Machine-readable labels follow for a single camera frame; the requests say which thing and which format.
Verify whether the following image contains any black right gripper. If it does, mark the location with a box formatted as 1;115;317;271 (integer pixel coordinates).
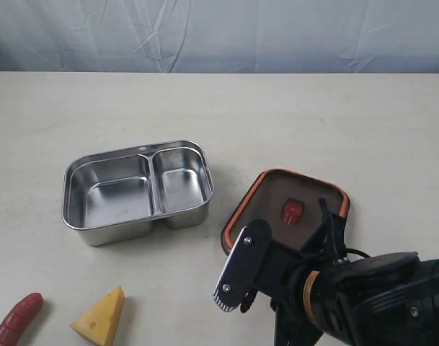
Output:
255;198;347;345

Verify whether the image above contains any dark transparent lid orange seal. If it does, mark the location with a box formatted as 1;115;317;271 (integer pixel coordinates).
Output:
221;169;350;254

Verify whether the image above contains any yellow toy cheese wedge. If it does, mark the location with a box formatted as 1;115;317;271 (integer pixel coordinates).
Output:
70;286;125;346

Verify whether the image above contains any red toy sausage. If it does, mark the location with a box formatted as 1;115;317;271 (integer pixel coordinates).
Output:
0;292;44;346

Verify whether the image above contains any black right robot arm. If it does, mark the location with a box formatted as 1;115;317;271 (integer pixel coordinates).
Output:
257;199;439;345

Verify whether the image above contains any steel two-compartment lunch box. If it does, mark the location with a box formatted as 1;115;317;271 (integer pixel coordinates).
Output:
61;140;214;247

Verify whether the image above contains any grey fabric backdrop curtain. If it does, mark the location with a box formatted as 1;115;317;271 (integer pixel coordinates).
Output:
0;1;439;73

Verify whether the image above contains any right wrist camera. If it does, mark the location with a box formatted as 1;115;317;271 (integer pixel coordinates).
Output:
213;219;272;313

